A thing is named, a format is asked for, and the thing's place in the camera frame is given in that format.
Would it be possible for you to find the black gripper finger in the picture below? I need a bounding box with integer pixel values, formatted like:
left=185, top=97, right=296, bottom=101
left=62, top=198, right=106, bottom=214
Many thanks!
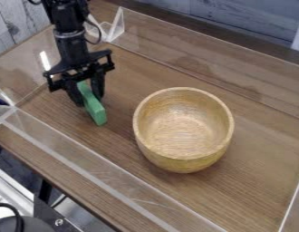
left=90, top=72, right=105, bottom=100
left=64, top=81, right=84, bottom=107

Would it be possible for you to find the black table leg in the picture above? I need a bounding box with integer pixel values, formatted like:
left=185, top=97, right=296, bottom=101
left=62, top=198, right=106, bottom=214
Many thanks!
left=38, top=180, right=53, bottom=203

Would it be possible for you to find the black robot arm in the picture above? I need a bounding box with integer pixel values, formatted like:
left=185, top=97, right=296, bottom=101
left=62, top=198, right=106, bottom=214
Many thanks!
left=41, top=0, right=114, bottom=107

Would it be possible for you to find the black metal bracket with screw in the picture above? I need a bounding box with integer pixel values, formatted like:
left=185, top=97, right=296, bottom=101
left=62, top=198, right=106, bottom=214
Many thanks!
left=33, top=198, right=84, bottom=232

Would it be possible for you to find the clear acrylic tray enclosure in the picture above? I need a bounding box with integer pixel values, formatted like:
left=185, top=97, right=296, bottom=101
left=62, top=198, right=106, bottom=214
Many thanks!
left=0, top=0, right=299, bottom=232

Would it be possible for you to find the dark round object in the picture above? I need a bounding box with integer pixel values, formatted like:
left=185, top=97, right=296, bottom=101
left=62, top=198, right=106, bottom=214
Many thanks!
left=0, top=217, right=56, bottom=232

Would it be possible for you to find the black cable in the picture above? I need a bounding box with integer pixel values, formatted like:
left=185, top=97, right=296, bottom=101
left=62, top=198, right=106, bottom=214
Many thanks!
left=84, top=14, right=104, bottom=46

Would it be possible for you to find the light wooden bowl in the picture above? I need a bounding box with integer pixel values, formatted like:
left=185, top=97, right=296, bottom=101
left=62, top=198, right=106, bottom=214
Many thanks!
left=133, top=87, right=235, bottom=173

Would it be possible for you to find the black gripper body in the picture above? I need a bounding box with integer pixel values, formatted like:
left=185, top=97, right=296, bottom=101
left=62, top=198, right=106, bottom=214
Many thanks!
left=44, top=29, right=114, bottom=92

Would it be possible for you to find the green rectangular block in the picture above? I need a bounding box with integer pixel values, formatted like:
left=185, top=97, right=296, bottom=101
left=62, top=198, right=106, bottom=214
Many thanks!
left=77, top=81, right=108, bottom=126

